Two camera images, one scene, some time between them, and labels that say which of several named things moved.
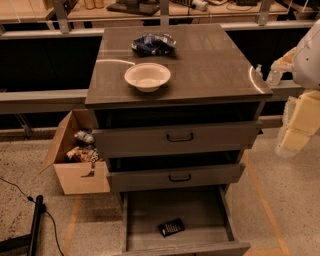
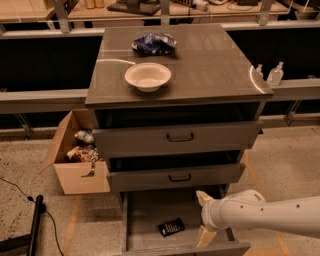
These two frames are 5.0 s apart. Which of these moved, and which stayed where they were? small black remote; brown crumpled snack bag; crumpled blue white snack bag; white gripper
Moved: white gripper
Stayed: small black remote; brown crumpled snack bag; crumpled blue white snack bag
